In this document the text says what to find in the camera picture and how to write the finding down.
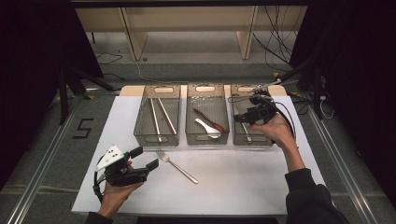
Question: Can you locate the steel table knife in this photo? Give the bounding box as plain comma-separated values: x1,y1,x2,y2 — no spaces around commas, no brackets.
233,106,253,144

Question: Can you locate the black metal stand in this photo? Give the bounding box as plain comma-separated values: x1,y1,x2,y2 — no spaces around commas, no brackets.
268,55,325,121
56,65,117,126

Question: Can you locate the white cable with plug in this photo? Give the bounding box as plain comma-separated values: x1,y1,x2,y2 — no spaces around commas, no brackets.
319,95,336,121

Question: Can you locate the aluminium floor rail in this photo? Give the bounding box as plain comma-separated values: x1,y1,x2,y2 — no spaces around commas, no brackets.
6,88,122,224
305,104,380,224

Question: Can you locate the left hand-held gripper cable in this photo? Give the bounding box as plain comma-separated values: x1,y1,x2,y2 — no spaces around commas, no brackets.
92,155,108,204

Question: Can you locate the right hand-held gripper cable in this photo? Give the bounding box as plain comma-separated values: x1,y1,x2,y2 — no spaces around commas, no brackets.
228,92,297,141

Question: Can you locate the person's right hand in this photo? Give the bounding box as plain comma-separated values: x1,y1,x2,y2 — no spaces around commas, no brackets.
248,112,300,150

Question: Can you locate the black frame bar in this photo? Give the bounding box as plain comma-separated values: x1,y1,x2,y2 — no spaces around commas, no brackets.
68,0,312,8

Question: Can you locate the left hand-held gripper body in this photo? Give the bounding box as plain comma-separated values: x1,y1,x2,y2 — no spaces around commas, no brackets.
95,144,150,188

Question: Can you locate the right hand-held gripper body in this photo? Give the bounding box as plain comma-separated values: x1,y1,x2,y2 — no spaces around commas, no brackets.
245,77,283,125

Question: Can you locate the black curtain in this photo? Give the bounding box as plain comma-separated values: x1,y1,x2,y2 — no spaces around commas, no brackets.
289,0,396,207
0,0,105,191

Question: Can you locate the white ceramic spoon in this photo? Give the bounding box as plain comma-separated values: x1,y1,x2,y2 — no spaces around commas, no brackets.
194,118,222,140

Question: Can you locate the steel fork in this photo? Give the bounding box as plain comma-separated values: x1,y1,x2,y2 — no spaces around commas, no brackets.
155,148,200,185

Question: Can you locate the beige wooden desk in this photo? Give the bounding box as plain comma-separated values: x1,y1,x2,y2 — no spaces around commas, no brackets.
74,6,307,62

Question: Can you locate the black cable bundle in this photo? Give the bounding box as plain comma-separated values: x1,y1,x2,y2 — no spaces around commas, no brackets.
251,6,301,73

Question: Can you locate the hand-held gripper cable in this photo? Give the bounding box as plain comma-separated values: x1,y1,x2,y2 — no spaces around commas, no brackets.
228,92,297,141
92,155,108,204

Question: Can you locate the brown wooden spoon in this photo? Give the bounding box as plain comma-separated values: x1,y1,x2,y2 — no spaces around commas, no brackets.
192,107,227,134

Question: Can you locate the smoky clear plastic bin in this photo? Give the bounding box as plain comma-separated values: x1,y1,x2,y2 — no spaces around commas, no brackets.
230,83,280,147
133,83,182,147
184,83,231,147

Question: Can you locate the white floor cable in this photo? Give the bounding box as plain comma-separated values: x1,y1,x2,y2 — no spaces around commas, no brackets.
133,59,190,86

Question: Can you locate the person's left hand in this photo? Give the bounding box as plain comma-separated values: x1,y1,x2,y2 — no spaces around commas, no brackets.
98,161,145,218

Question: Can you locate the black floor cable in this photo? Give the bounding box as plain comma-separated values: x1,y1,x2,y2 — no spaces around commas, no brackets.
92,50,124,66
101,72,126,82

